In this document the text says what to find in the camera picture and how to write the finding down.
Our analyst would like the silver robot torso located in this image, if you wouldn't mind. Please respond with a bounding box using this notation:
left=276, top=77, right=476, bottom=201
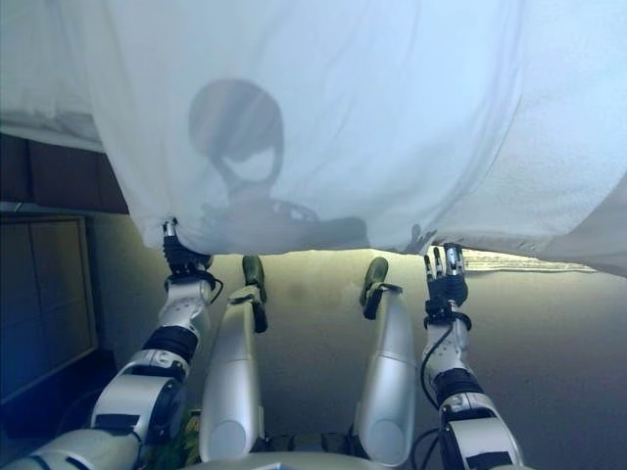
left=193, top=448, right=398, bottom=470

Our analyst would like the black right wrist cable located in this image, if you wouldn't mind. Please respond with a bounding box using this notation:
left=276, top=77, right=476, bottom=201
left=417, top=325, right=455, bottom=410

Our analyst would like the brown upholstered bed frame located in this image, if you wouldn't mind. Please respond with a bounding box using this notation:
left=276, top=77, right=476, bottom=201
left=0, top=130, right=131, bottom=217

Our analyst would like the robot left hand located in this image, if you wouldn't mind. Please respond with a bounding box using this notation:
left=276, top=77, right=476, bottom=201
left=161, top=218, right=215, bottom=278

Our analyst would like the white bed sheet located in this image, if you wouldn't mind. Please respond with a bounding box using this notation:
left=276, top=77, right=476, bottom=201
left=0, top=0, right=105, bottom=148

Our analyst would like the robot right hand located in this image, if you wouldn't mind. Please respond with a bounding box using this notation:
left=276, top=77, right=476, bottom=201
left=422, top=242, right=470, bottom=314

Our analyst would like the wooden nightstand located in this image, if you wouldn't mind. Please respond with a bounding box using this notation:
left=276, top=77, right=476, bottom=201
left=0, top=214, right=100, bottom=407

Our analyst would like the silver left robot leg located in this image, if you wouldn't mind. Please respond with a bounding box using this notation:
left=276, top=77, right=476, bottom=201
left=197, top=282, right=269, bottom=464

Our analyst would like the white duvet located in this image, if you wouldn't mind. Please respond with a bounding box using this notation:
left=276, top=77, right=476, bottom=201
left=58, top=0, right=627, bottom=278

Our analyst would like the dark left robot foot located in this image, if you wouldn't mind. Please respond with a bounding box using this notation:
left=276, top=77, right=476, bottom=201
left=241, top=254, right=266, bottom=289

